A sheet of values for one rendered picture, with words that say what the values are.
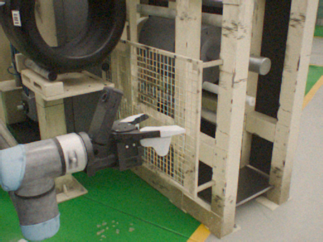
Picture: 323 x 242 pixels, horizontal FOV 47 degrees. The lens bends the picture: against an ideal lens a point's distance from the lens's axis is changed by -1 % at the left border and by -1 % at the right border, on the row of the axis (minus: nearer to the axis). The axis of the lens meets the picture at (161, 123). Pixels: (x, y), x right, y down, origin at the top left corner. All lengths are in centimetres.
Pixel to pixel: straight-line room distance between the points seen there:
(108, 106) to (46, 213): 23
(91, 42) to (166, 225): 111
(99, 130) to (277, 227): 171
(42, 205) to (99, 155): 14
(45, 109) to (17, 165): 159
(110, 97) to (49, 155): 16
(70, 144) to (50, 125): 160
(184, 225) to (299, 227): 66
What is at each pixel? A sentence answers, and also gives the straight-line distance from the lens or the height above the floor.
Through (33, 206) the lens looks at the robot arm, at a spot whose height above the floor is 97.
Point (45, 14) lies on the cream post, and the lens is 217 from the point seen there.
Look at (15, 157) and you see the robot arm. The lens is 69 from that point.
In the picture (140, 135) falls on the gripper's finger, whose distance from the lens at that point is 73.
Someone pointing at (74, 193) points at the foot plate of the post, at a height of 1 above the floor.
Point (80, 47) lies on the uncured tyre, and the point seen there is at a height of 96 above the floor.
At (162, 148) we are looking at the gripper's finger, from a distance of 76.
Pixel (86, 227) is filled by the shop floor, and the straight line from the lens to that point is 225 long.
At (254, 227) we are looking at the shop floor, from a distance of 227.
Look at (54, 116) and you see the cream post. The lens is 230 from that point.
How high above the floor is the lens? 138
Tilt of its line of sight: 23 degrees down
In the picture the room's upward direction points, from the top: straight up
